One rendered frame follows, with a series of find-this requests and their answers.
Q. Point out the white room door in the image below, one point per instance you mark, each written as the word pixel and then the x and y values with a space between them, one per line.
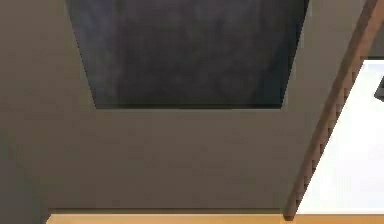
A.
pixel 350 150

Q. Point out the brown wooden door frame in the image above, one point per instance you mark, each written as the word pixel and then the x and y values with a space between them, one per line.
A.
pixel 328 116

